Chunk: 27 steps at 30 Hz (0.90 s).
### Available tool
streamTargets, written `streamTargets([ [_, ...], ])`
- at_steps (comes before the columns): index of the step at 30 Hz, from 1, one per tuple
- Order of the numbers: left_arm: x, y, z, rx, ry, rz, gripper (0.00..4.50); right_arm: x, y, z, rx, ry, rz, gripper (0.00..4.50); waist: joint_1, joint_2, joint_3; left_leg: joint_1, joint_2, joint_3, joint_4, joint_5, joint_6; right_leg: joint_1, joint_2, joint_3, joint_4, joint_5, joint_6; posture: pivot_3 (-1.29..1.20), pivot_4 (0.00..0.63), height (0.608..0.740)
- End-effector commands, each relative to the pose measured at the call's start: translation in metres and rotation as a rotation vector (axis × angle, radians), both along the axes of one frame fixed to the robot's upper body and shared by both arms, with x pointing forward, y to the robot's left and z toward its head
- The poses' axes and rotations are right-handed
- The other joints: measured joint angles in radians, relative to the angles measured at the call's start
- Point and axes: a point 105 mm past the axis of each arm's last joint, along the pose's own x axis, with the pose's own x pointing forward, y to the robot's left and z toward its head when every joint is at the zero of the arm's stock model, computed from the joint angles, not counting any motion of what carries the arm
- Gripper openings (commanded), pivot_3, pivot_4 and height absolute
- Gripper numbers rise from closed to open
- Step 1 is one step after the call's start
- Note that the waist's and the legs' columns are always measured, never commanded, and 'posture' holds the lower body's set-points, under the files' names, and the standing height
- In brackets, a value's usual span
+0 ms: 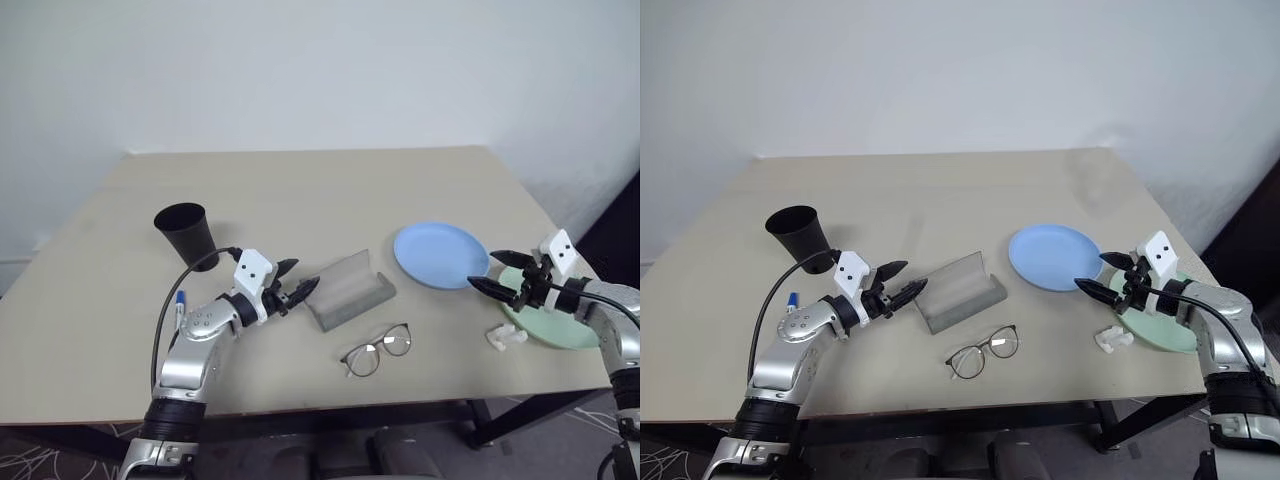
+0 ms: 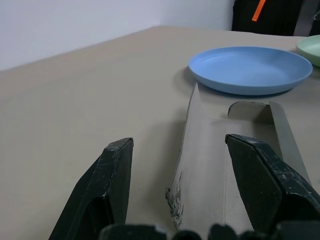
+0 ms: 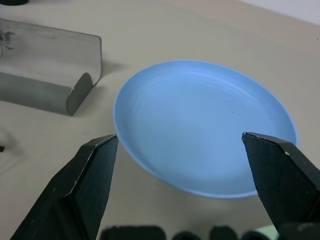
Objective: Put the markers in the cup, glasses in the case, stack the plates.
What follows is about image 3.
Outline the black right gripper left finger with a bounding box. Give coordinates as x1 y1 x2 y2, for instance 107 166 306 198
9 134 119 240

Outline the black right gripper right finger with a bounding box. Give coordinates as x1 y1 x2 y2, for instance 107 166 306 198
241 131 320 226

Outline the blue round plate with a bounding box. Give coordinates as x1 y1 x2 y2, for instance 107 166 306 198
112 59 300 200

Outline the grey rectangular case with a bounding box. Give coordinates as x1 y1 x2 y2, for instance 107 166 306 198
0 18 103 117

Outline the black plastic cup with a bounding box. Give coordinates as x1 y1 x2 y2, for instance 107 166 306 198
0 0 29 6

